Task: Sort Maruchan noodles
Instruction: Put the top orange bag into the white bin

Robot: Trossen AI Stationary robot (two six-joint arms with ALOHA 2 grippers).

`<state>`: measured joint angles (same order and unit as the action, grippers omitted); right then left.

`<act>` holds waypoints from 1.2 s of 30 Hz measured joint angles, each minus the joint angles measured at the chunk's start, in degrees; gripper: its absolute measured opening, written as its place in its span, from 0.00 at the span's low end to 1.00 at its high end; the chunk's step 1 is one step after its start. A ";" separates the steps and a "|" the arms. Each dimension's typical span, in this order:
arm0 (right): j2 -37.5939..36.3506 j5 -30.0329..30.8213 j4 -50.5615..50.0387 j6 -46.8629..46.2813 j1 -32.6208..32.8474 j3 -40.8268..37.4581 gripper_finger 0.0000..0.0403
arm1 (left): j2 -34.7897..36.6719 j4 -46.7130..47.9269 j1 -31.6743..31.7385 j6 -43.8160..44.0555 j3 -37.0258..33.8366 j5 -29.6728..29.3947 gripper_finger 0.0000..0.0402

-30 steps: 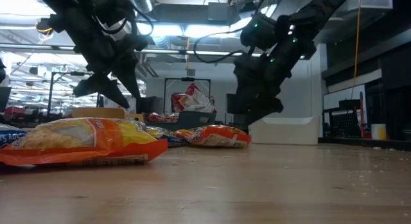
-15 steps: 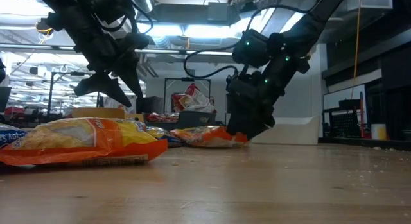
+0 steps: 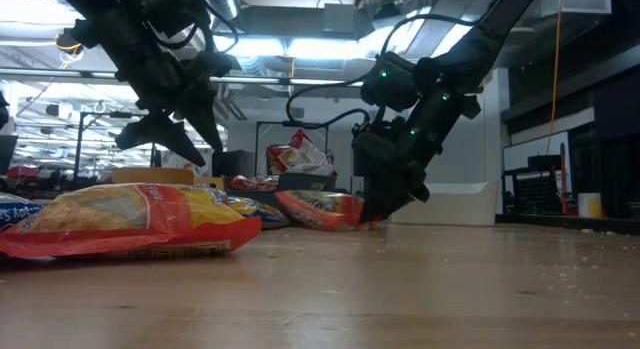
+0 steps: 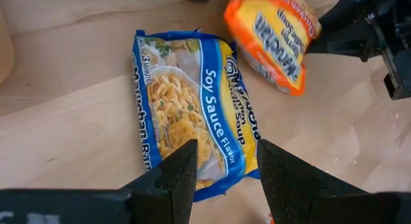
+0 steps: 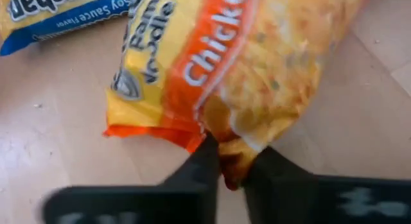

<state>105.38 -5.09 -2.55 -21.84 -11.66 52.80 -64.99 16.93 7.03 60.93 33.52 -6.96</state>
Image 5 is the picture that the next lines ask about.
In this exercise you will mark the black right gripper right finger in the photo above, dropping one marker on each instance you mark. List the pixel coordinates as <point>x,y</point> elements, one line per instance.
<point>305,201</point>

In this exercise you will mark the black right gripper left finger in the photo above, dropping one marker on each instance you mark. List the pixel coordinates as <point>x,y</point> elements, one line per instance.
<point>160,204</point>

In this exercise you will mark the orange chicken noodle pack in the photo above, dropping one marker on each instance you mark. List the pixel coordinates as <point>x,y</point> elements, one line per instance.
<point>257,73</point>

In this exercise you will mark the blue soy sauce noodle pack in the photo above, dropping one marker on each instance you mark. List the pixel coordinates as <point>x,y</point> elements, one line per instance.
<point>64,22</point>

